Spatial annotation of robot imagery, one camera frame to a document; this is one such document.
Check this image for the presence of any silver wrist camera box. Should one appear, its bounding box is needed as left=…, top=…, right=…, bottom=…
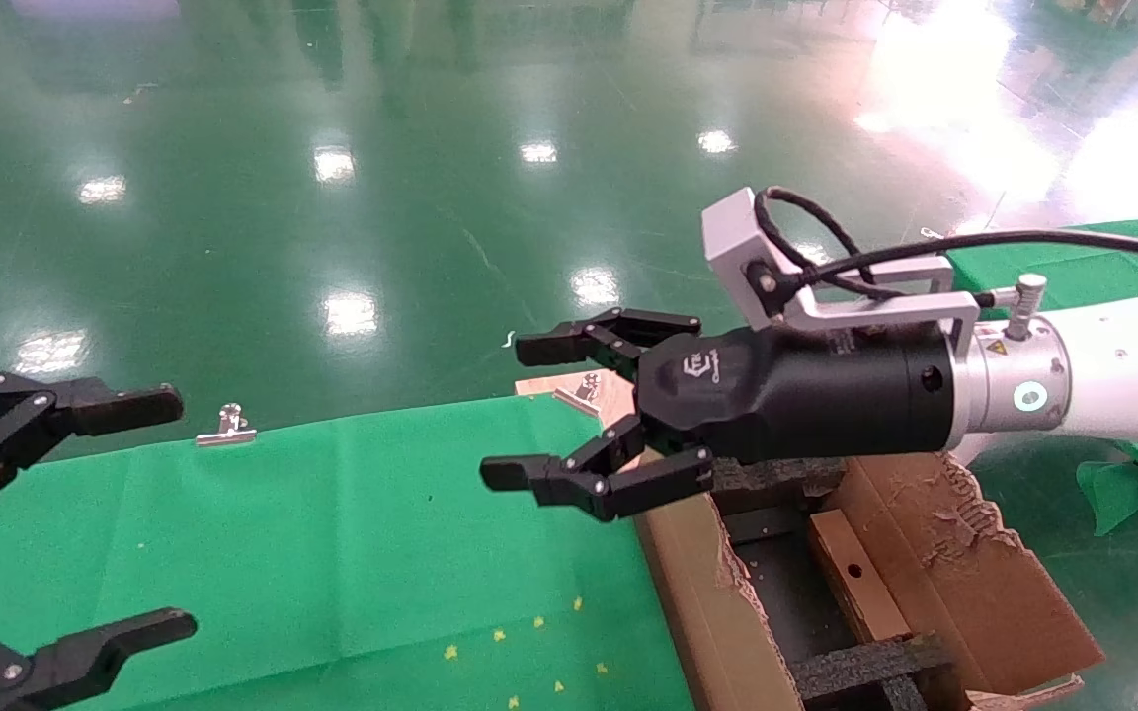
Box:
left=702, top=188, right=807, bottom=332

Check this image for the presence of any large green table cloth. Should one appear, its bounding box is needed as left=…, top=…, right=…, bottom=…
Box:
left=0, top=393, right=693, bottom=711

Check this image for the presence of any green cloth with creases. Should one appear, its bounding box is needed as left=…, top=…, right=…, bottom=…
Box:
left=939, top=212, right=1138, bottom=539

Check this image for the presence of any black foam insert bar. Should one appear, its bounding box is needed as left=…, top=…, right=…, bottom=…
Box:
left=788, top=637, right=955, bottom=711

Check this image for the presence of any black foam bottom liner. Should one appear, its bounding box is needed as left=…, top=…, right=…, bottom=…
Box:
left=727, top=509, right=861, bottom=665

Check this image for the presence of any black camera cable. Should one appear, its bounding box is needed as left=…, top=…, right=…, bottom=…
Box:
left=754, top=186, right=1138, bottom=302

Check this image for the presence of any silver camera mount bracket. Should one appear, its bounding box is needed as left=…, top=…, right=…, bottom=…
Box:
left=781, top=275, right=1049, bottom=347

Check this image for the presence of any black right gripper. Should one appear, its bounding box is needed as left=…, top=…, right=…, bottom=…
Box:
left=480, top=307, right=957, bottom=524

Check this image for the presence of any large open cardboard carton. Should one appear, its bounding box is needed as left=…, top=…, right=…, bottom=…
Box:
left=628, top=452, right=1105, bottom=711

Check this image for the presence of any black notched foam insert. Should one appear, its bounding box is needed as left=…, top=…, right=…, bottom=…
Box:
left=712, top=456, right=847, bottom=514

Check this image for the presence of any small brown cardboard box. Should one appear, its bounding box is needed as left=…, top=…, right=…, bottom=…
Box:
left=806, top=509, right=911, bottom=643

